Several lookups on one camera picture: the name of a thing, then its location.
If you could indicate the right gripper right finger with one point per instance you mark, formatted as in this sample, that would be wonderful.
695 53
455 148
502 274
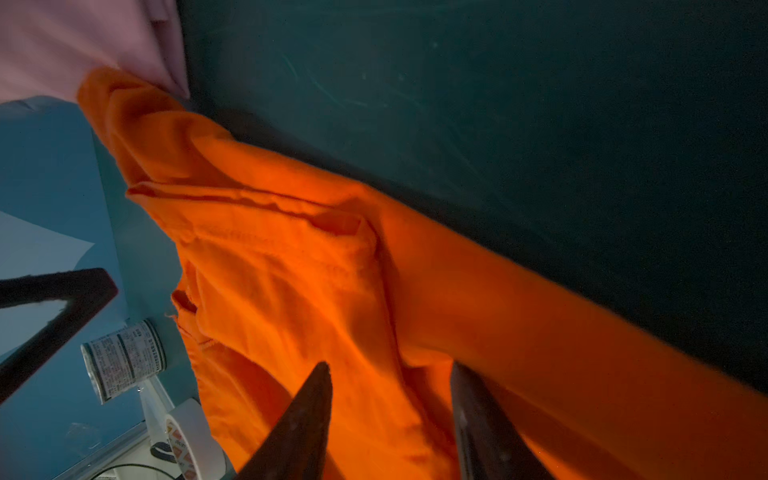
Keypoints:
488 444

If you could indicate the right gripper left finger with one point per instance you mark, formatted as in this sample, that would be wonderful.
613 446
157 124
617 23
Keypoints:
296 447

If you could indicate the orange t shirt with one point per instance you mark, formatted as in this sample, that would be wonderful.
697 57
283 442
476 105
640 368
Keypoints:
285 265

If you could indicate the silver tin can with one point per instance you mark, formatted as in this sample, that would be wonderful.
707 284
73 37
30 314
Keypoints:
119 361

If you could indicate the white tape roll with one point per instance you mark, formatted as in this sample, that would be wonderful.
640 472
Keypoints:
196 452

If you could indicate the pink folded t shirt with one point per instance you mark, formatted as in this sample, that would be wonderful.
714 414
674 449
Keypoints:
49 47

